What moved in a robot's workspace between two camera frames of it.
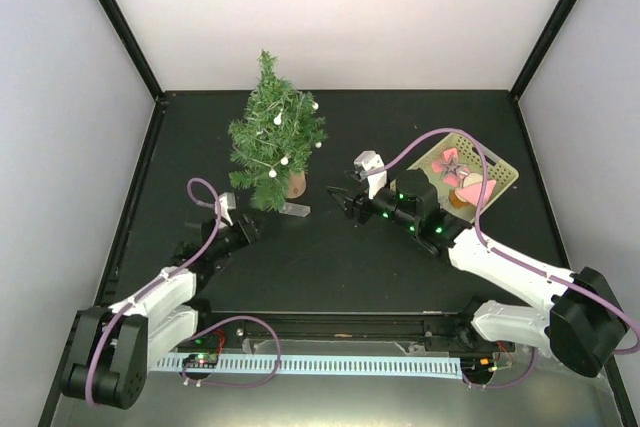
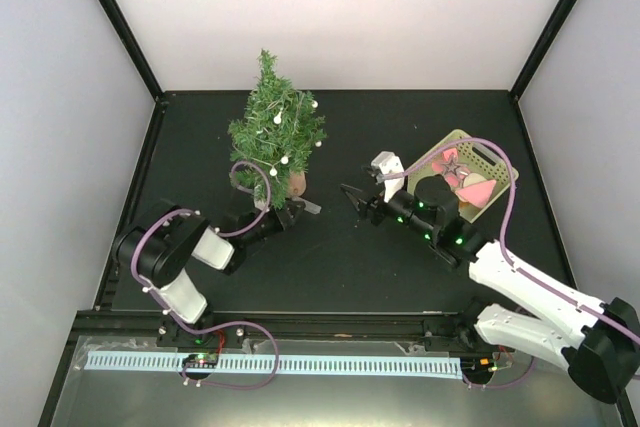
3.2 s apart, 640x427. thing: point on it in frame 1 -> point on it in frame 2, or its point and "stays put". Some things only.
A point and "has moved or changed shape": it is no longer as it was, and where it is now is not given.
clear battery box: [295, 209] has moved or changed shape
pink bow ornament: [450, 169] stays put
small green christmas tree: [275, 136] stays put
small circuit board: [201, 360] stays put
